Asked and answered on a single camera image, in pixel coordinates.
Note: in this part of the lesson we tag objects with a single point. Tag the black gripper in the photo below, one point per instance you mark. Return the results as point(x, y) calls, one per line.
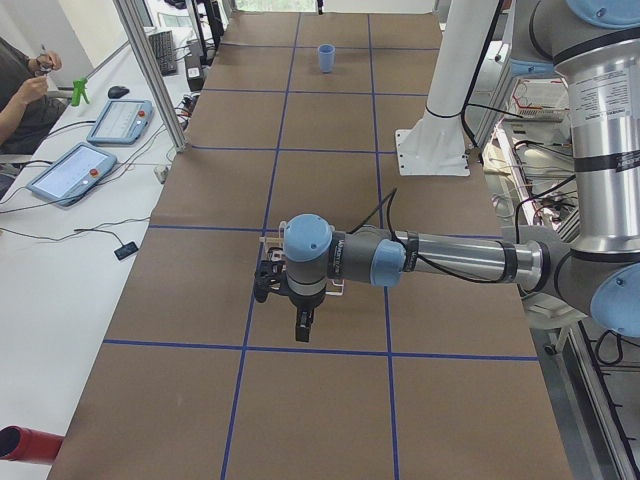
point(303, 301)

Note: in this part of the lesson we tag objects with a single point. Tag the blue plastic cup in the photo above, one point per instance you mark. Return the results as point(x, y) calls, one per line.
point(326, 58)

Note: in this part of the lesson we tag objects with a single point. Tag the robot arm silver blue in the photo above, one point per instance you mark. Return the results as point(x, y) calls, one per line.
point(594, 46)

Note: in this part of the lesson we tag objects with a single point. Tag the small black puck device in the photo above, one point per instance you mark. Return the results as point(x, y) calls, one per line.
point(126, 250)

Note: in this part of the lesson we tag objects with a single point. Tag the far teach pendant tablet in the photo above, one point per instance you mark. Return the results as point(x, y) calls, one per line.
point(121, 122)

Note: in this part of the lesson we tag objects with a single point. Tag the teach pendant tablet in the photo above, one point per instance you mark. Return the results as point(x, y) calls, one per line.
point(73, 175)
point(121, 122)

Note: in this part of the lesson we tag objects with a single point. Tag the near teach pendant tablet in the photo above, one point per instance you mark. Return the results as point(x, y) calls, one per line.
point(73, 175)

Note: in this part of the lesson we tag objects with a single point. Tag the black computer mouse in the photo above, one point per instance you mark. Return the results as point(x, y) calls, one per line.
point(117, 92)

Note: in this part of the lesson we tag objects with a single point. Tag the black keyboard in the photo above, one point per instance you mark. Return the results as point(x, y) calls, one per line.
point(163, 49)

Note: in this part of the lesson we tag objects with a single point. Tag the red cylinder roll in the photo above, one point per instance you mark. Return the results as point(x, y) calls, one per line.
point(29, 445)

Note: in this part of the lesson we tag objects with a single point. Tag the green clamp tool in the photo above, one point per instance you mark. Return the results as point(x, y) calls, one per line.
point(79, 92)

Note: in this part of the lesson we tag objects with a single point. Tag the seated person dark shirt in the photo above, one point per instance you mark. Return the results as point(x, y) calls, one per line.
point(27, 112)

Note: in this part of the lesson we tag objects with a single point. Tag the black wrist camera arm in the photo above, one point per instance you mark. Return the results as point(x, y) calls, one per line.
point(269, 278)

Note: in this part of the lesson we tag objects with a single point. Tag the white wire cup holder rack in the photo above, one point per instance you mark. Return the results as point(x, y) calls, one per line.
point(280, 245)

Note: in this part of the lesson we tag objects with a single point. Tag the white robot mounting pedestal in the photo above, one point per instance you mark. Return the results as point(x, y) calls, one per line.
point(435, 146)

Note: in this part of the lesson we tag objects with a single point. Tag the aluminium frame post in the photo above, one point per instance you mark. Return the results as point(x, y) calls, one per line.
point(143, 53)

